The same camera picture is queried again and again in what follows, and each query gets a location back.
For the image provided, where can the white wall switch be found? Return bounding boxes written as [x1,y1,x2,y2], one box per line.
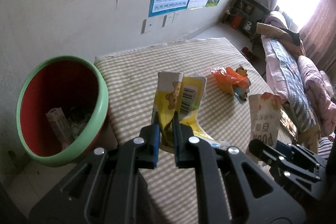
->
[162,12,179,28]

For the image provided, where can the white wall socket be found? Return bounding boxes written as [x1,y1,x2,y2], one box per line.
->
[141,17,155,34]

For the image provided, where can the green rimmed red trash bin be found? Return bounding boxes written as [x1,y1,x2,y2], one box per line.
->
[16,56,108,167]

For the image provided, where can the yellow picture book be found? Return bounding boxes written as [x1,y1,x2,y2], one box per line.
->
[280,108,298,140]

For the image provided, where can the yellow bear snack wrapper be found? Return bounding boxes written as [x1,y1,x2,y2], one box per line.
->
[152,71,230,153]

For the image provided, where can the beige striped table mat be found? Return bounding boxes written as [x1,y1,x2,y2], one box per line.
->
[93,37,300,224]

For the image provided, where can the dark corner shelf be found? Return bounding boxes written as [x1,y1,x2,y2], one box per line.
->
[222,0,270,39]

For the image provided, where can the bed with plaid sheet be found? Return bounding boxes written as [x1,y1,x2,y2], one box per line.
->
[256,9,336,140]

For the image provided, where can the brown coat on bed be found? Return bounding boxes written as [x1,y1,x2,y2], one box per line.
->
[256,23,306,57]

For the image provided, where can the orange plastic wrapper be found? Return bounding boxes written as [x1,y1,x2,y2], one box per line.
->
[211,67,251,95]

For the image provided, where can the pink quilt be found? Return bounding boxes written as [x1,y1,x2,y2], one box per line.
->
[297,55,335,136]

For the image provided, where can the gold orange candy wrapper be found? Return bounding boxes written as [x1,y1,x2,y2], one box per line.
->
[235,65,248,79]

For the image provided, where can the red slippers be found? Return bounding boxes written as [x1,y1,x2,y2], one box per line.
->
[241,47,258,61]

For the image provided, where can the red canister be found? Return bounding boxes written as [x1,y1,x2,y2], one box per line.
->
[230,15,244,30]

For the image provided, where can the white milk carton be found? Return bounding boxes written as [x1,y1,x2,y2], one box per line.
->
[46,108,74,150]

